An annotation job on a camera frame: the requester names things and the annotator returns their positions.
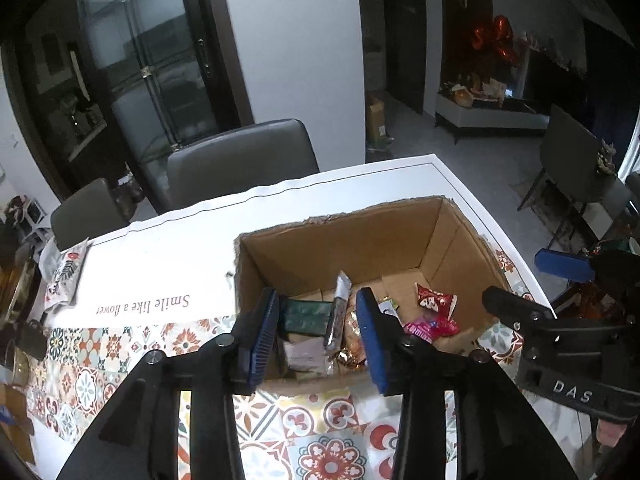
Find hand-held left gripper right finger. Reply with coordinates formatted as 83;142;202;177
355;287;578;480

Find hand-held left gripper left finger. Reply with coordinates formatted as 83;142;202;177
56;287;280;480

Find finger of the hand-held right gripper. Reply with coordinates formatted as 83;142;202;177
534;247;608;285
481;286;558;333

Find silver snack packet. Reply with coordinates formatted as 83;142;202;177
324;271;354;357

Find dark green snack packet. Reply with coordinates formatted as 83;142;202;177
280;297;335;337

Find red and white snack packet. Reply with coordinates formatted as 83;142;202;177
415;282;460;319

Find person's right hand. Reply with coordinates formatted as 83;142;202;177
582;416;628;471

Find golden brown snack packet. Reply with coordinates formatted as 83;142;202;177
340;305;369;368

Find pink candy packet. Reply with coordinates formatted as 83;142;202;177
402;317;460;344

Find grey chair with thin legs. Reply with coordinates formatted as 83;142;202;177
517;105;609;241

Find dried flower bouquet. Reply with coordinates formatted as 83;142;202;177
595;142;619;176

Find patterned tablecloth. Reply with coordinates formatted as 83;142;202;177
25;245;551;480

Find white printed table sheet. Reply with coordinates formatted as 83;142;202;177
42;156;506;328

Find white low cabinet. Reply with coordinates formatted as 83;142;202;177
434;92;551;145

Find black television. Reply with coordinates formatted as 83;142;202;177
525;50;587;112

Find wide grey dining chair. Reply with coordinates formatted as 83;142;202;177
166;119;321;212

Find printed plastic bag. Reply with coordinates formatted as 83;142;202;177
40;239;92;309

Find small grey dining chair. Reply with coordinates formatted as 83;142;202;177
50;178;132;252

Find small black bag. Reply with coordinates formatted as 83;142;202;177
15;320;49;362

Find tall cardboard box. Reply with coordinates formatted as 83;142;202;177
366;96;389;142

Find red foil balloons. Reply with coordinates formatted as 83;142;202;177
472;16;519;69

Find brown cardboard piece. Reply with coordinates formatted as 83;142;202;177
0;385;37;466

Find white shelf unit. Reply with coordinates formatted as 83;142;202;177
5;195;52;247

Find dark door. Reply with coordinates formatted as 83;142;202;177
382;0;426;113

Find dark glass door cabinet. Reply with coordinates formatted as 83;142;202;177
0;0;256;211

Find dark wardrobe with handles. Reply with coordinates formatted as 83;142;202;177
440;0;496;92

